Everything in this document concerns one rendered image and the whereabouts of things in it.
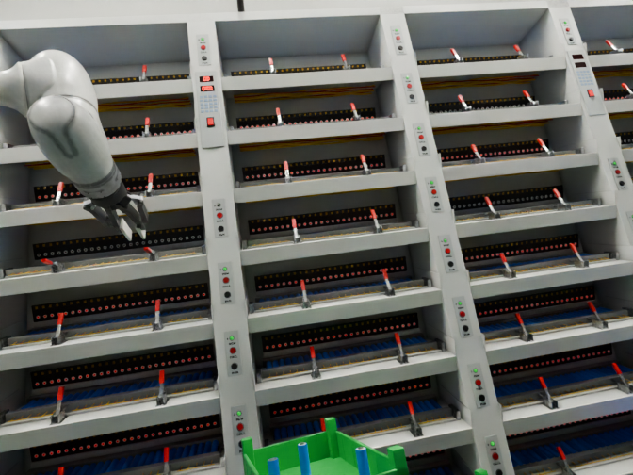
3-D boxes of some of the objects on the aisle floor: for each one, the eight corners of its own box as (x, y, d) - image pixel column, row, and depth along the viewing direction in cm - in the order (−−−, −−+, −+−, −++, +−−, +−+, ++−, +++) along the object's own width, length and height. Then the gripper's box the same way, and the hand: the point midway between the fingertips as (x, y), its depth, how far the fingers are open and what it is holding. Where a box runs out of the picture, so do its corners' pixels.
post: (532, 549, 107) (402, 6, 148) (501, 557, 106) (378, 7, 146) (493, 516, 126) (387, 43, 167) (465, 523, 125) (365, 44, 166)
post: (278, 614, 97) (213, 12, 138) (239, 625, 96) (186, 13, 136) (277, 568, 116) (220, 52, 157) (245, 576, 115) (197, 54, 156)
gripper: (58, 201, 81) (105, 251, 102) (139, 193, 83) (168, 244, 104) (63, 172, 84) (106, 226, 105) (140, 166, 87) (168, 220, 107)
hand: (133, 229), depth 102 cm, fingers open, 3 cm apart
